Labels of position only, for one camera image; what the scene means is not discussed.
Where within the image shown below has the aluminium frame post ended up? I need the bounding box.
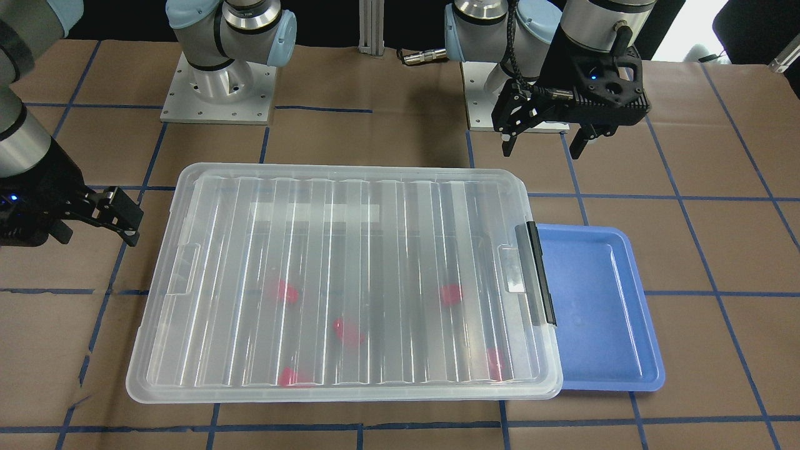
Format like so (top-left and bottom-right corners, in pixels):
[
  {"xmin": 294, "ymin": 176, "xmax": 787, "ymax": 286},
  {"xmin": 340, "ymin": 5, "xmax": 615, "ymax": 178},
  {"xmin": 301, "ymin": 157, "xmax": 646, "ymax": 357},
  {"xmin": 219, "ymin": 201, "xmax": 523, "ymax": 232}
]
[{"xmin": 357, "ymin": 0, "xmax": 385, "ymax": 57}]

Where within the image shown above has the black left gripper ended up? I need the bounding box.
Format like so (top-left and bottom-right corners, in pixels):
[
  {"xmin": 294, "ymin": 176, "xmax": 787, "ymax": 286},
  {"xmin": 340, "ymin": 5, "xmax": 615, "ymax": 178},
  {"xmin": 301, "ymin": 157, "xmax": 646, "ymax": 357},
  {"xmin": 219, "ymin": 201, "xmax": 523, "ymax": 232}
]
[{"xmin": 491, "ymin": 31, "xmax": 651, "ymax": 160}]

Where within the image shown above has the clear ribbed box lid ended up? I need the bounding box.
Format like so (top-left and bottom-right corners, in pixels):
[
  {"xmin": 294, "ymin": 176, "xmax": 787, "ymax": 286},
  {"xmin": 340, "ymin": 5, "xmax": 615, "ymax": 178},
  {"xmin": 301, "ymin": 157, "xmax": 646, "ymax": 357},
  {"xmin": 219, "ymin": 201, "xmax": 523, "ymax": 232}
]
[{"xmin": 126, "ymin": 162, "xmax": 563, "ymax": 404}]

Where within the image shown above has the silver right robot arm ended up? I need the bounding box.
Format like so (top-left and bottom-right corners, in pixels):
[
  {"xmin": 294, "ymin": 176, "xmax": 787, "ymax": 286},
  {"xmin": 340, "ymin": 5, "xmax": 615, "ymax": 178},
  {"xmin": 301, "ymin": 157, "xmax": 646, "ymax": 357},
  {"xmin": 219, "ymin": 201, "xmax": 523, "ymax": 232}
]
[{"xmin": 1, "ymin": 1, "xmax": 298, "ymax": 248}]

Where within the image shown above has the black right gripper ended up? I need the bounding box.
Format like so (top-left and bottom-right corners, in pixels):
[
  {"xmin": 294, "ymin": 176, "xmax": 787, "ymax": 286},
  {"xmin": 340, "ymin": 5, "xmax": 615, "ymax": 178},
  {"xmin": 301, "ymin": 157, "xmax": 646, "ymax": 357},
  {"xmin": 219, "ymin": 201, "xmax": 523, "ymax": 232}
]
[{"xmin": 1, "ymin": 139, "xmax": 144, "ymax": 248}]

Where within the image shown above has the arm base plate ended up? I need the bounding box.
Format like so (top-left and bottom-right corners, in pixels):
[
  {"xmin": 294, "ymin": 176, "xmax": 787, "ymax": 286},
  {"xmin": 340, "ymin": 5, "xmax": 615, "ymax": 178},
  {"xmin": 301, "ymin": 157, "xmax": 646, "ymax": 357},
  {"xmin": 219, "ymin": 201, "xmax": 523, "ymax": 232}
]
[
  {"xmin": 160, "ymin": 55, "xmax": 278, "ymax": 126},
  {"xmin": 459, "ymin": 59, "xmax": 573, "ymax": 133}
]

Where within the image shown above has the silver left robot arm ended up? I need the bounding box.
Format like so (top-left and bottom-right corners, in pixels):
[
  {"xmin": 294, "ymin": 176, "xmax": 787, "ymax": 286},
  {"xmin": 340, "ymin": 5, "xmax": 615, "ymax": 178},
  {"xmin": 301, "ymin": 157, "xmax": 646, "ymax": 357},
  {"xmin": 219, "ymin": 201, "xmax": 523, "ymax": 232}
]
[{"xmin": 444, "ymin": 1, "xmax": 655, "ymax": 159}]

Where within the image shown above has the blue plastic tray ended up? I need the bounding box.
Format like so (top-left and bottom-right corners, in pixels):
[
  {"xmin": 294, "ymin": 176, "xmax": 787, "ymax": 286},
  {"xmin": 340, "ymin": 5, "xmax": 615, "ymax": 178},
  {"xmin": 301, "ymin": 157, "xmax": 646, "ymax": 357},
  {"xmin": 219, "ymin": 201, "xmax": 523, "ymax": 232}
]
[{"xmin": 537, "ymin": 223, "xmax": 666, "ymax": 391}]

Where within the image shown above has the red block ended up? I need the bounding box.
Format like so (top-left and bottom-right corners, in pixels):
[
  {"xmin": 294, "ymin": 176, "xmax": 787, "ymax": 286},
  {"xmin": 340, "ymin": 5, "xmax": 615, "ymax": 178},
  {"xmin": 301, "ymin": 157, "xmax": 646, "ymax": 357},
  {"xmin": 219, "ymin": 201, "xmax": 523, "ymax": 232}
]
[
  {"xmin": 264, "ymin": 279, "xmax": 300, "ymax": 305},
  {"xmin": 277, "ymin": 366, "xmax": 318, "ymax": 388},
  {"xmin": 438, "ymin": 284, "xmax": 463, "ymax": 307},
  {"xmin": 332, "ymin": 317, "xmax": 366, "ymax": 349},
  {"xmin": 486, "ymin": 348, "xmax": 506, "ymax": 381}
]

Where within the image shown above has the clear plastic storage box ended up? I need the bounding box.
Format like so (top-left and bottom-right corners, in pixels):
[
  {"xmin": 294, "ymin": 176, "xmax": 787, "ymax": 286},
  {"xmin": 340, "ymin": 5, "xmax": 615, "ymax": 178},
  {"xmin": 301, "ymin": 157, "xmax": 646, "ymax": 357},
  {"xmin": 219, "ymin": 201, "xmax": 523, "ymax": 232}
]
[{"xmin": 128, "ymin": 164, "xmax": 563, "ymax": 402}]

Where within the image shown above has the black box latch handle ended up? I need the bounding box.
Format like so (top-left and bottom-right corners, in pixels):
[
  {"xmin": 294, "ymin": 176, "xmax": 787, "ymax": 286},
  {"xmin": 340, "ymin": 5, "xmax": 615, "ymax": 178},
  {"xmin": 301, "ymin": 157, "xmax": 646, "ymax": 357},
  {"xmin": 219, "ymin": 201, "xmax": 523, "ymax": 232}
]
[{"xmin": 525, "ymin": 221, "xmax": 558, "ymax": 326}]

